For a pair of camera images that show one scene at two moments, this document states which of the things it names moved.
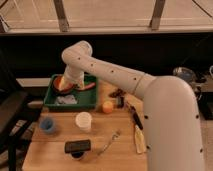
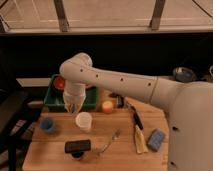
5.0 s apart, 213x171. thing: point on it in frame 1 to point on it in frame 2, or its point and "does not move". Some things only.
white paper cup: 83,121 does not move
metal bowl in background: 185,73 does not move
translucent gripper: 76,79 to 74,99
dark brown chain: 118,93 does not move
